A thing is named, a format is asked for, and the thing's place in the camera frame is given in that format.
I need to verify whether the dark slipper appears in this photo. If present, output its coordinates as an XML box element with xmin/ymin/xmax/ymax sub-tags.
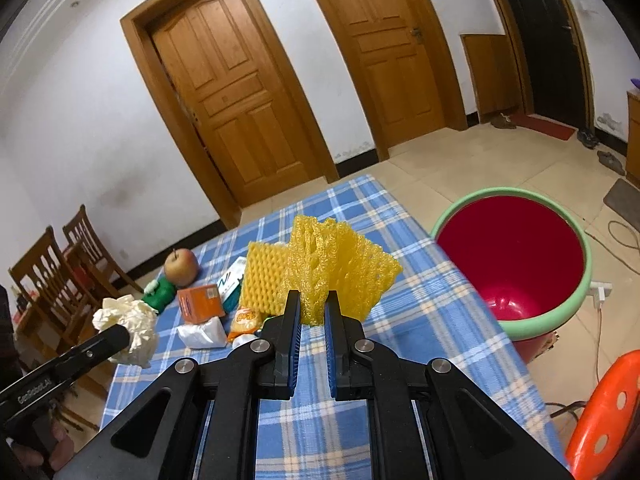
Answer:
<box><xmin>597</xmin><ymin>151</ymin><xmax>626</xmax><ymax>177</ymax></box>

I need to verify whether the orange snack packet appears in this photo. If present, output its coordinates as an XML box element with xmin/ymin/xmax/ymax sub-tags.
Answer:
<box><xmin>227</xmin><ymin>308</ymin><xmax>265</xmax><ymax>342</ymax></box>

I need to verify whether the wooden door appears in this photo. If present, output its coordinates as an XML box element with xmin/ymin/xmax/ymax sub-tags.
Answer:
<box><xmin>317</xmin><ymin>0</ymin><xmax>468</xmax><ymax>159</ymax></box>
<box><xmin>120</xmin><ymin>0</ymin><xmax>338</xmax><ymax>228</ymax></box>

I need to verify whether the green white toy bottle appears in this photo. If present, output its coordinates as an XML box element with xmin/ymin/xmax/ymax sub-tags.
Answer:
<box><xmin>142</xmin><ymin>276</ymin><xmax>177</xmax><ymax>315</ymax></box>

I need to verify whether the white power strip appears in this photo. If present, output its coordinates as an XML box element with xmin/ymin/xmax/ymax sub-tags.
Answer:
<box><xmin>588</xmin><ymin>281</ymin><xmax>613</xmax><ymax>310</ymax></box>

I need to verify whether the red door mat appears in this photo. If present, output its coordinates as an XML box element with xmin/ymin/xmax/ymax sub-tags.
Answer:
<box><xmin>510</xmin><ymin>113</ymin><xmax>577</xmax><ymax>141</ymax></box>

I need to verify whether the dark shoe by door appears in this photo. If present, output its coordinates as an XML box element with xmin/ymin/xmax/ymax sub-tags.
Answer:
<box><xmin>489</xmin><ymin>114</ymin><xmax>516</xmax><ymax>129</ymax></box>

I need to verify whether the cream paper ball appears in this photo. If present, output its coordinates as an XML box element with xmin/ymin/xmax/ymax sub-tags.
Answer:
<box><xmin>92</xmin><ymin>295</ymin><xmax>158</xmax><ymax>368</ymax></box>

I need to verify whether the wooden chair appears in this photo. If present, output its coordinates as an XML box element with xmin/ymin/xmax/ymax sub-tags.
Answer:
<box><xmin>9</xmin><ymin>226</ymin><xmax>100</xmax><ymax>349</ymax></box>
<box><xmin>62</xmin><ymin>204</ymin><xmax>143</xmax><ymax>295</ymax></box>

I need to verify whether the red bucket green rim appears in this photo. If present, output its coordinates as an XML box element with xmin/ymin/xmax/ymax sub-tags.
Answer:
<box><xmin>432</xmin><ymin>188</ymin><xmax>592</xmax><ymax>363</ymax></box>

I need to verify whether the red apple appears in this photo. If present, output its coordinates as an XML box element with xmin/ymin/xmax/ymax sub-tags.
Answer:
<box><xmin>164</xmin><ymin>248</ymin><xmax>200</xmax><ymax>288</ymax></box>

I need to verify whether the middle wooden door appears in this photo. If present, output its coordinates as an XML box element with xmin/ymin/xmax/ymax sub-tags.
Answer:
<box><xmin>317</xmin><ymin>0</ymin><xmax>468</xmax><ymax>159</ymax></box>

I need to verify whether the small wooden cabinet panel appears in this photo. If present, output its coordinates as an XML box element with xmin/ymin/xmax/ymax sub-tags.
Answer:
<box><xmin>461</xmin><ymin>34</ymin><xmax>522</xmax><ymax>122</ymax></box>

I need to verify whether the yellow ridged sponge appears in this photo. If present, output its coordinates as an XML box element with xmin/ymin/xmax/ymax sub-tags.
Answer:
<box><xmin>240</xmin><ymin>242</ymin><xmax>288</xmax><ymax>316</ymax></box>

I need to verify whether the person's left hand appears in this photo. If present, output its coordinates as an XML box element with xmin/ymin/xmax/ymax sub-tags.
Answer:
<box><xmin>8</xmin><ymin>421</ymin><xmax>75</xmax><ymax>474</ymax></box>

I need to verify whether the left wooden door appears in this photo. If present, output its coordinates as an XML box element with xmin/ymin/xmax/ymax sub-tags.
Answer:
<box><xmin>120</xmin><ymin>0</ymin><xmax>338</xmax><ymax>228</ymax></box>

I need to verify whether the grey floor cable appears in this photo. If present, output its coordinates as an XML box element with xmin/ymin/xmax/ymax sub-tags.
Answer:
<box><xmin>581</xmin><ymin>219</ymin><xmax>640</xmax><ymax>276</ymax></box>

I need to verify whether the grey floor mat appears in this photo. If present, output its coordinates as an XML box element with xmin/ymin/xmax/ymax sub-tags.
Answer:
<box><xmin>603</xmin><ymin>178</ymin><xmax>640</xmax><ymax>231</ymax></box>

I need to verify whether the orange plastic stool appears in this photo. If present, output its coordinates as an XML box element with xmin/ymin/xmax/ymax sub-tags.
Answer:
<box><xmin>565</xmin><ymin>350</ymin><xmax>639</xmax><ymax>479</ymax></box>

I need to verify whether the blue plaid tablecloth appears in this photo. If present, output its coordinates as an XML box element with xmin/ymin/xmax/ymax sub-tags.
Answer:
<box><xmin>100</xmin><ymin>173</ymin><xmax>568</xmax><ymax>480</ymax></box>

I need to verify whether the white teal medicine box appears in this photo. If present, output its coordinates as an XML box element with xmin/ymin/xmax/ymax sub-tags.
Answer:
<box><xmin>217</xmin><ymin>257</ymin><xmax>246</xmax><ymax>314</ymax></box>

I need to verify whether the yellow foam fruit net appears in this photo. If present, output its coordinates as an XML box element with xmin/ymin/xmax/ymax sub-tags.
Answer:
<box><xmin>283</xmin><ymin>214</ymin><xmax>402</xmax><ymax>326</ymax></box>

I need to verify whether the wooden sideboard cabinet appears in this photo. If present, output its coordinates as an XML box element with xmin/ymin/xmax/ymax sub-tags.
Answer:
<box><xmin>626</xmin><ymin>90</ymin><xmax>640</xmax><ymax>186</ymax></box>

